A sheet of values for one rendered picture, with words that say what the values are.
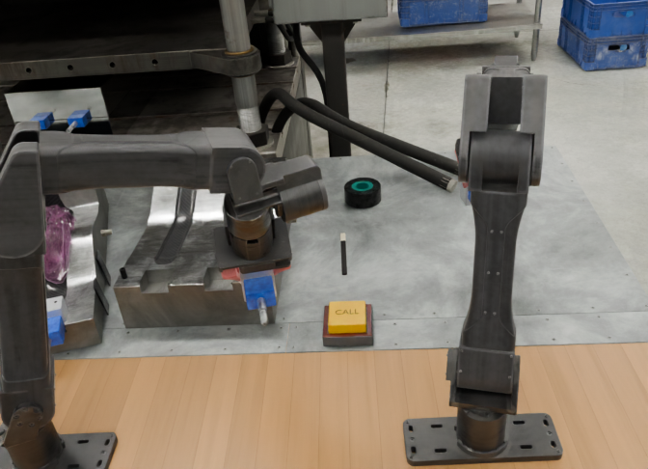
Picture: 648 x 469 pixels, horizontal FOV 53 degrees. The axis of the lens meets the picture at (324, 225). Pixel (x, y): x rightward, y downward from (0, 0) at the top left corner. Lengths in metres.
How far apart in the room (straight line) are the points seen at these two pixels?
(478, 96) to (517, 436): 0.45
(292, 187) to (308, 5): 1.00
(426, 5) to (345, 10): 2.99
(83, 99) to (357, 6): 0.78
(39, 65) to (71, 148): 1.20
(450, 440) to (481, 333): 0.17
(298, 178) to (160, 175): 0.17
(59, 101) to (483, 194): 1.40
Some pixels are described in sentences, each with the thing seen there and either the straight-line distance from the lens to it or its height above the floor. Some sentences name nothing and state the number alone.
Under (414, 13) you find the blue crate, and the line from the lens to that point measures 4.73.
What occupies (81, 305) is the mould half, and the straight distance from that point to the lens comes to 1.17.
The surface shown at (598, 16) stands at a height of 0.35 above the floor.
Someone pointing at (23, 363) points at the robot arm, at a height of 0.99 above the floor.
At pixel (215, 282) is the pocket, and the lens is 1.12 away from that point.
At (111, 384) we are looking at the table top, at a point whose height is 0.80.
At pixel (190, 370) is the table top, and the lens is 1.06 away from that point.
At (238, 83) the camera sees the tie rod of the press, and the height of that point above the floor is 0.97.
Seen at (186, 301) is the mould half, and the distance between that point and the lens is 1.11.
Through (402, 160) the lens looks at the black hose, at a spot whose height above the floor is 0.85.
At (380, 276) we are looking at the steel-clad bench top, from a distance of 1.19.
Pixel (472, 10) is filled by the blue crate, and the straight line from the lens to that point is 4.78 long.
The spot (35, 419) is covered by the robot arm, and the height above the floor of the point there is 0.91.
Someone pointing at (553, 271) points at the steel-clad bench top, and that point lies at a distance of 1.23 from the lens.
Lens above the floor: 1.51
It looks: 32 degrees down
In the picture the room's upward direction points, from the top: 5 degrees counter-clockwise
